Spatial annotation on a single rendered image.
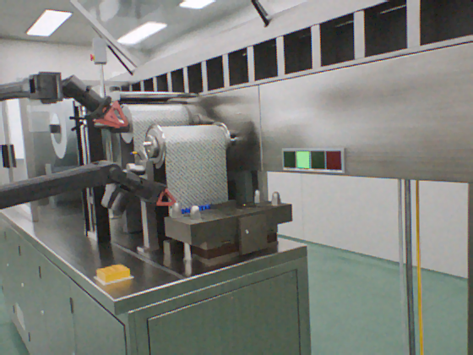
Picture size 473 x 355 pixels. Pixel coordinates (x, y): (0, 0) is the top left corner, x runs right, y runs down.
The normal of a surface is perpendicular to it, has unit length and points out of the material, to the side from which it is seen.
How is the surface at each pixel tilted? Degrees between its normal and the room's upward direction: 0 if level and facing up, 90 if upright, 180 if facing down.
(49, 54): 90
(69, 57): 90
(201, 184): 90
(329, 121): 90
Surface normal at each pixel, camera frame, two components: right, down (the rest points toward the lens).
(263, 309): 0.59, 0.06
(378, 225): -0.80, 0.11
